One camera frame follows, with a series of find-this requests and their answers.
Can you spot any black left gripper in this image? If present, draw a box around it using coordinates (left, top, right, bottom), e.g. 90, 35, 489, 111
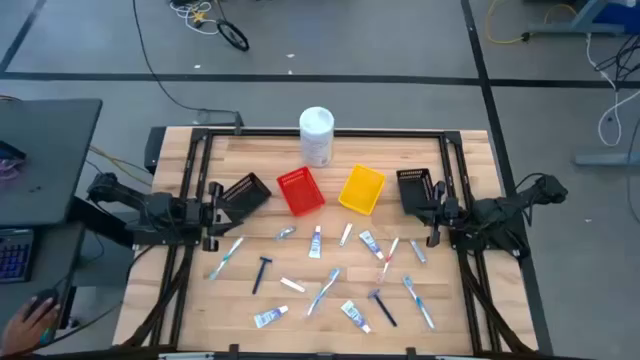
198, 181, 242, 252

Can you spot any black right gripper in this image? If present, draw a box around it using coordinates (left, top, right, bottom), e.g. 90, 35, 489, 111
426, 180, 469, 249

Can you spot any silver narrow sachet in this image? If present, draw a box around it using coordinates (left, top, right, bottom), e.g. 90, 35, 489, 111
409, 239, 428, 265

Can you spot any green white toothbrush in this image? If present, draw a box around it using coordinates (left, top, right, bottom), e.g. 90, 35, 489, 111
208, 235, 246, 281

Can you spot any red white toothbrush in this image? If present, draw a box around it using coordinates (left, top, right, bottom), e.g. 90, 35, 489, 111
377, 236, 401, 285

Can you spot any white purple toothpaste tube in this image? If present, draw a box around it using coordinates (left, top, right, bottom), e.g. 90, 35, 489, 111
358, 229, 385, 261
340, 299, 373, 335
307, 224, 323, 260
253, 305, 290, 330

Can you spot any blue disposable razor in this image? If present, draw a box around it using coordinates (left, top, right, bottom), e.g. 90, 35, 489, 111
367, 288, 399, 329
251, 256, 274, 296

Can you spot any blue white toothbrush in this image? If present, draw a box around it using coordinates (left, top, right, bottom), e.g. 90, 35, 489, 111
304, 267, 342, 319
402, 274, 437, 331

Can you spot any black plastic mesh basket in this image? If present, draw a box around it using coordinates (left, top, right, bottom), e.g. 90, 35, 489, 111
218, 172, 273, 224
395, 167, 441, 216

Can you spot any yellow plastic mesh basket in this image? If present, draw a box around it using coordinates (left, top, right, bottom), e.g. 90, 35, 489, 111
337, 163, 388, 217

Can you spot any red plastic mesh basket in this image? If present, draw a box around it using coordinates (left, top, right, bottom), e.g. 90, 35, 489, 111
276, 166, 327, 218

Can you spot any white wipes canister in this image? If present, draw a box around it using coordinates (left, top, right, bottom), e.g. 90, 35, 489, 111
298, 105, 336, 169

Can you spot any dark grey desk shelf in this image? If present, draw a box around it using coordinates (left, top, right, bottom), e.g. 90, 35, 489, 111
0, 222, 86, 351

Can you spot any black wheel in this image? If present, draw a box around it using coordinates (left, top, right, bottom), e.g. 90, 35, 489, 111
215, 18, 251, 53

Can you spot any black desk top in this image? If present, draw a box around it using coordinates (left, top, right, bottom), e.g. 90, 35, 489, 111
0, 98, 104, 227

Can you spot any grey desk foot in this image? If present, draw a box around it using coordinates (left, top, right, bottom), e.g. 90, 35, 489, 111
573, 152, 640, 167

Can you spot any black computer mouse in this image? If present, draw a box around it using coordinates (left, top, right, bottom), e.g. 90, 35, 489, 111
22, 288, 60, 321

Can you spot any black backlit keyboard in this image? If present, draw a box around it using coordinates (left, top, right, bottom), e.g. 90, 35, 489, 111
0, 228, 35, 285

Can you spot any person's hand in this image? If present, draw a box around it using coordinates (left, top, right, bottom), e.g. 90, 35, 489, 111
0, 294, 61, 357

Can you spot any desk with blue-grey legs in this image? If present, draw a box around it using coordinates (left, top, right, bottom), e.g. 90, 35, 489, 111
522, 0, 640, 39

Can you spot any black aluminium table frame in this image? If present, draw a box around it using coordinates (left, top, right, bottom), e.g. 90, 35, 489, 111
112, 125, 554, 360

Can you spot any black floor cable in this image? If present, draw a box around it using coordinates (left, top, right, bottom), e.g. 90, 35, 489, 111
131, 0, 245, 129

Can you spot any yellow floor cable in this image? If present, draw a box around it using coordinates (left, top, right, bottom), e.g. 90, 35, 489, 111
485, 0, 579, 45

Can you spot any white floor cable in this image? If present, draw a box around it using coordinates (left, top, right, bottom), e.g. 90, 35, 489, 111
584, 32, 640, 148

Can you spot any white cable bundle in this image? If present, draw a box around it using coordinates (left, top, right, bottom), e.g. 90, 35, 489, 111
168, 0, 221, 36

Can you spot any purple cable bundle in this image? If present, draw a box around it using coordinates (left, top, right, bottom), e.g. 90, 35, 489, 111
0, 157, 25, 182

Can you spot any black cable tangle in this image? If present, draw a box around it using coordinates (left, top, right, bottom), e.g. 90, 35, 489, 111
594, 34, 640, 91

